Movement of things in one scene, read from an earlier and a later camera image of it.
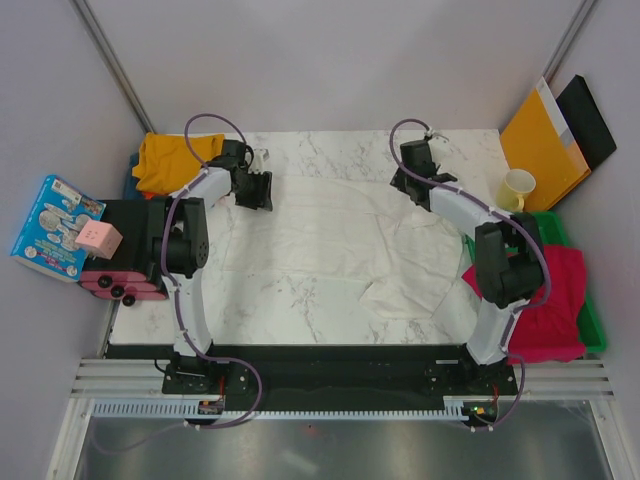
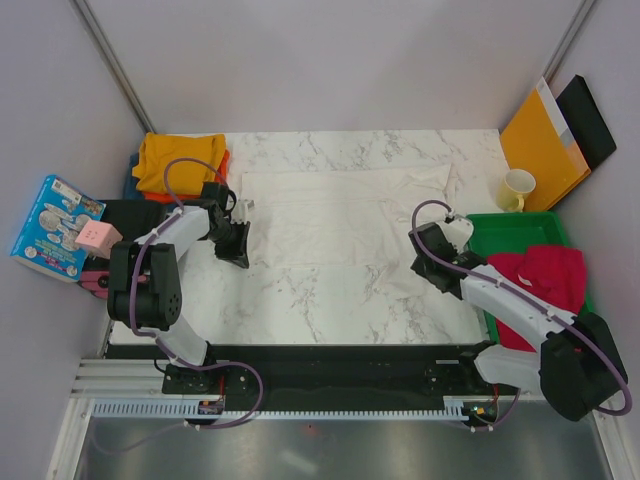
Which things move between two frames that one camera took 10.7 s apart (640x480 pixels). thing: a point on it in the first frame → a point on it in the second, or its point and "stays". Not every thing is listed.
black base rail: [416, 374] stays
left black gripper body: [255, 190] → [229, 241]
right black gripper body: [401, 180] → [419, 266]
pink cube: [99, 238] stays
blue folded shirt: [131, 192] stays
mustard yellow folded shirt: [166, 159] stays
